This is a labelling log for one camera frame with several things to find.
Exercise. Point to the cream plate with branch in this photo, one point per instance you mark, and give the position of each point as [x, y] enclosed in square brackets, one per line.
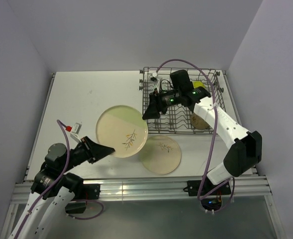
[122, 128]
[160, 155]

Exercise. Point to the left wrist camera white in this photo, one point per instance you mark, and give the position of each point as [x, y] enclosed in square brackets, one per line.
[74, 133]

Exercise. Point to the lime green bowl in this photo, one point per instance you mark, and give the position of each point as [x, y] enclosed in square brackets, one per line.
[197, 84]

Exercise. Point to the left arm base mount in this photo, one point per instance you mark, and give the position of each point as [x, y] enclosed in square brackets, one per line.
[89, 193]

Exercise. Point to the black bowl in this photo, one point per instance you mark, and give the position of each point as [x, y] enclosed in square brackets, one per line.
[198, 123]

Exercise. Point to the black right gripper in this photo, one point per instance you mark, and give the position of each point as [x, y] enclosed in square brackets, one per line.
[155, 105]

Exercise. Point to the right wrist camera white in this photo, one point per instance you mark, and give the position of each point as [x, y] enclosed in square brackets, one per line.
[156, 80]

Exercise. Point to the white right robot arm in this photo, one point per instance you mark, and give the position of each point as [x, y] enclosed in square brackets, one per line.
[244, 147]

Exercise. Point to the aluminium rail frame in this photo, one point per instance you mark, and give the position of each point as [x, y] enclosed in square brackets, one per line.
[165, 188]

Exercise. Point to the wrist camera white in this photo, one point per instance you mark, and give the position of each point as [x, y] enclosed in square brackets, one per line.
[156, 80]
[74, 133]

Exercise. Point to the grey wire dish rack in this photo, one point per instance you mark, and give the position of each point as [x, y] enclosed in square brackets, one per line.
[177, 120]

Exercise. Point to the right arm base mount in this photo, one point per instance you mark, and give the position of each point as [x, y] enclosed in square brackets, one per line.
[213, 201]

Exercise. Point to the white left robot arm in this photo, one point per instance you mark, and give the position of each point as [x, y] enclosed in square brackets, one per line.
[39, 213]

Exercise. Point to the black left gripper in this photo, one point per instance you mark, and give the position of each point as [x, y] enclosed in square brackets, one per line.
[93, 150]

